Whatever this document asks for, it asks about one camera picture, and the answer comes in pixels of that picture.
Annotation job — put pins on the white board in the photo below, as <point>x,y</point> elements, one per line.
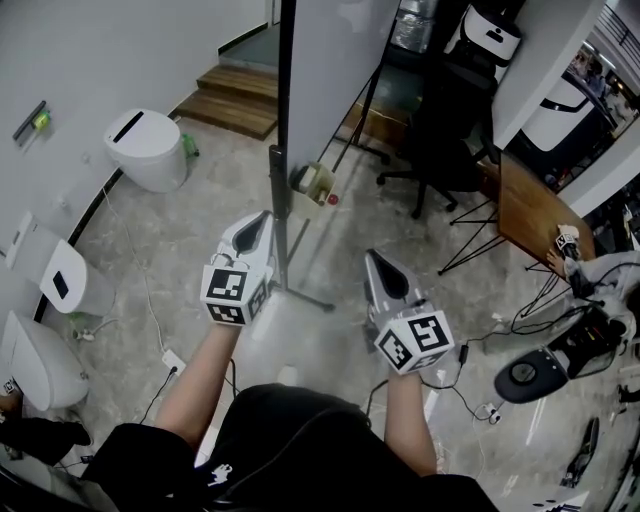
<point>335,75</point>

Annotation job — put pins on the plain white toilet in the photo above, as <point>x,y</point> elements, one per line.
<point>40,360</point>

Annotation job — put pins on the brown wooden staircase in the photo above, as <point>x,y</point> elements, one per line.
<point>235,100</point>

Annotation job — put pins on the black long tool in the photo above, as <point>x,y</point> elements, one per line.
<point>582,455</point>

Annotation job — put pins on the plastic wrapped machine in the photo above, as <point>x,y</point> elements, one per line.
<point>412,25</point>

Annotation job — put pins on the person's left forearm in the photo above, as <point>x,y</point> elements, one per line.
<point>200,380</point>

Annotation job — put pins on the grey black robot base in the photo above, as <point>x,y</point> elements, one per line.
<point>530,375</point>

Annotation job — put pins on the white power strip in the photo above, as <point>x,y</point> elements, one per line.
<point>173,362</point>

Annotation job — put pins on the beige accessory box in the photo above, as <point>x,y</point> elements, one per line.
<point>312,187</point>

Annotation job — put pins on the white rounded robot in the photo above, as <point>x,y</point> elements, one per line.
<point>487,30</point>

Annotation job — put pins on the white plug socket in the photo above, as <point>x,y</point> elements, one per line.
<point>487,411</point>

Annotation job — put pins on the white toilet black square panel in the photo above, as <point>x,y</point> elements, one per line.
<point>70,280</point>

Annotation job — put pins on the wooden table black legs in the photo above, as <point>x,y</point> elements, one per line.
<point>535,210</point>

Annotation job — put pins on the black office chair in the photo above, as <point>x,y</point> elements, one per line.
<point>450,140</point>

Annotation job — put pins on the black power adapter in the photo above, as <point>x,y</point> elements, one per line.
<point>463,352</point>

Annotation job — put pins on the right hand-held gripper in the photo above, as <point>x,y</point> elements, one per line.
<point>415,340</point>

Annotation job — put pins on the black wall shelf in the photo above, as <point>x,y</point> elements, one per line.
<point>29,122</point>

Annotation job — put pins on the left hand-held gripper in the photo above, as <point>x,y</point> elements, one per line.
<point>225,285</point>

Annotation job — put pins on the white black curved machine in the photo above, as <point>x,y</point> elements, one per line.
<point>560,115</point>

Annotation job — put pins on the person's right forearm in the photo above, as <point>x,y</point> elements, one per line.
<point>410,425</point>

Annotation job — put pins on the green plastic bottle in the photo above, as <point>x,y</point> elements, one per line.
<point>190,146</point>

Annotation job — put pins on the person's black clothing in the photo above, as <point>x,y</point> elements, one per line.
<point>300,450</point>

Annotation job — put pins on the small green item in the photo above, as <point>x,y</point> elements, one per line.
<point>42,120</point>

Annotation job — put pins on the white toilet black slot lid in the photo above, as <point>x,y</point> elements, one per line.
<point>147,150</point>

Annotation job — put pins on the black metal railing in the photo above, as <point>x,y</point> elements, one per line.
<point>620,27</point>

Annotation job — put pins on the red round magnet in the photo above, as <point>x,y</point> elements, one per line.
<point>333,199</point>

